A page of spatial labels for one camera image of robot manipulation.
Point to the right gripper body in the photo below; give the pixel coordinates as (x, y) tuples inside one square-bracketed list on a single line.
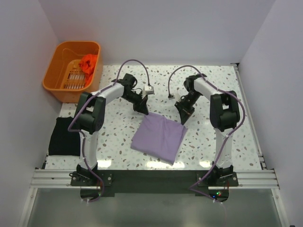
[(187, 105)]

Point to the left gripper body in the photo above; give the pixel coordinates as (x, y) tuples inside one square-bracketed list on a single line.
[(138, 101)]

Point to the purple t shirt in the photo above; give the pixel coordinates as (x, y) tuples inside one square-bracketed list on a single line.
[(159, 137)]

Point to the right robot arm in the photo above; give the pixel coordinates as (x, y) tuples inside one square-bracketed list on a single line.
[(224, 117)]

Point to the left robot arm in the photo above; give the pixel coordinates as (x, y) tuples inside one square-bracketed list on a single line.
[(89, 119)]

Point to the orange t shirt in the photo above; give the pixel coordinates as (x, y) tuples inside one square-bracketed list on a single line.
[(87, 65)]

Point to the orange plastic basket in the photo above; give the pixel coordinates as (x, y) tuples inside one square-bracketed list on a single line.
[(64, 77)]

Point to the folded black t shirt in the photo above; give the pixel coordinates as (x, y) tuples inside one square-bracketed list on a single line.
[(63, 142)]

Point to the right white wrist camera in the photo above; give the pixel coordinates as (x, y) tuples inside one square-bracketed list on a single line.
[(174, 96)]

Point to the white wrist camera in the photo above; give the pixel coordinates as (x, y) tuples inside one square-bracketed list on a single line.
[(174, 96), (148, 90)]

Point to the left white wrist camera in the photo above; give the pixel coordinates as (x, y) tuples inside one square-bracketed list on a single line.
[(148, 90)]

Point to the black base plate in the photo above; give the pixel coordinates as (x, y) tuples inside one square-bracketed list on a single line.
[(108, 183)]

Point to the aluminium rail frame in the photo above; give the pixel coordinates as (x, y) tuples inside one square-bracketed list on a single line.
[(256, 202)]

